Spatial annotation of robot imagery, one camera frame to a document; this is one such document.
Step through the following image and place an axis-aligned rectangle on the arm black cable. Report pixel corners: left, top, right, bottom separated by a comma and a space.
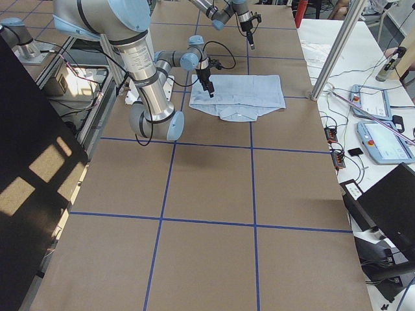
203, 40, 237, 70

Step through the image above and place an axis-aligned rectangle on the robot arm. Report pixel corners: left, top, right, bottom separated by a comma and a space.
53, 1, 214, 141
189, 0, 262, 50

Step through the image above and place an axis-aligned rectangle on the reacher grabber stick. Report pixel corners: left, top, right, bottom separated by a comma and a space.
329, 90, 414, 146

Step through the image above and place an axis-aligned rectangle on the green spray bottle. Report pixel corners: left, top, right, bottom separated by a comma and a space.
375, 46, 407, 82

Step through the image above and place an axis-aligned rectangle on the lower blue teach pendant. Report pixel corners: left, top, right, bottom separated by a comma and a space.
356, 121, 414, 165

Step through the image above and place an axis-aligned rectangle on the aluminium frame post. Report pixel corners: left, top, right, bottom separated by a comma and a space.
309, 0, 366, 101

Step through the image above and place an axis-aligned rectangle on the black monitor on stand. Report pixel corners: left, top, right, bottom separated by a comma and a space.
340, 163, 414, 302

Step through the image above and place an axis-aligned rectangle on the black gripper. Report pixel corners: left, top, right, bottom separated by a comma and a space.
196, 67, 214, 98
239, 19, 255, 50

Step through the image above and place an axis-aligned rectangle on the light blue button-up shirt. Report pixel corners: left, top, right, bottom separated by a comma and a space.
189, 75, 286, 122

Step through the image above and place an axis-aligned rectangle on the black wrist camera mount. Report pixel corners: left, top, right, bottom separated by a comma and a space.
208, 56, 224, 70
250, 12, 262, 23

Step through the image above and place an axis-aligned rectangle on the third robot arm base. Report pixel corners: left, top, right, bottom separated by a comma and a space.
1, 17, 49, 65

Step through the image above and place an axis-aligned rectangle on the blue teach pendant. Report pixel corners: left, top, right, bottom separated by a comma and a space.
356, 121, 414, 165
350, 84, 392, 121

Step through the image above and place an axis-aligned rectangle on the upper blue teach pendant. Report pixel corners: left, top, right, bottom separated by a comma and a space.
350, 84, 392, 121

